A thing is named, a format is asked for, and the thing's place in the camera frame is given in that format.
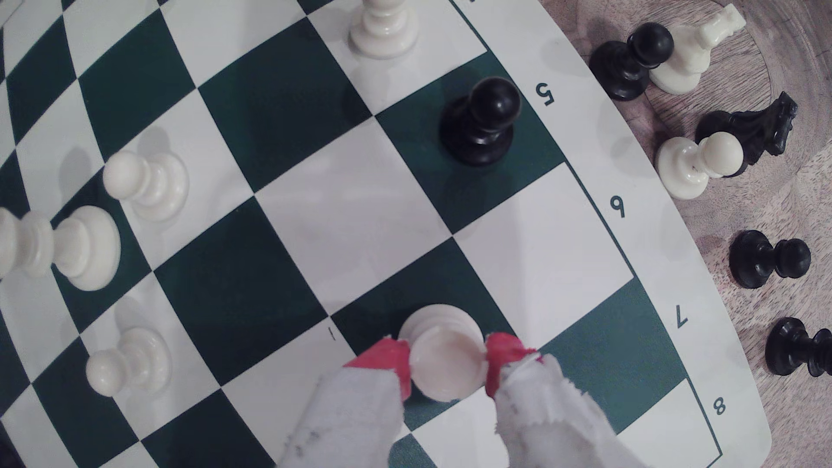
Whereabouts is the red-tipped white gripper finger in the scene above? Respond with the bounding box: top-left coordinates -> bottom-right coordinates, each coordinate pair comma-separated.
484,333 -> 651,468
276,336 -> 413,468

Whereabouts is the white chess pawn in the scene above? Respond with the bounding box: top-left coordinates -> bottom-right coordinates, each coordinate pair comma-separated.
655,131 -> 745,201
85,327 -> 173,399
348,0 -> 420,61
398,304 -> 488,403
103,151 -> 191,223

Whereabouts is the green white chess mat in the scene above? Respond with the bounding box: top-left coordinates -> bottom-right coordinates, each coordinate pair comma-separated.
0,0 -> 773,468

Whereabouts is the black chess pawn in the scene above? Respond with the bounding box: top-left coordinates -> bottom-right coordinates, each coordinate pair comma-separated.
588,21 -> 675,102
728,229 -> 812,290
439,77 -> 523,167
764,316 -> 832,378

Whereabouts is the white chess bishop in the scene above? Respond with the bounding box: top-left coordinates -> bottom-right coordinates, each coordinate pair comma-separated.
0,205 -> 122,292

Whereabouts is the black chess knight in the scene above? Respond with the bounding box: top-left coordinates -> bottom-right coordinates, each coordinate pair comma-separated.
694,91 -> 799,178

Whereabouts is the white chess queen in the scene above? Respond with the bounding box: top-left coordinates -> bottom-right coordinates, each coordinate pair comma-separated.
649,3 -> 747,96

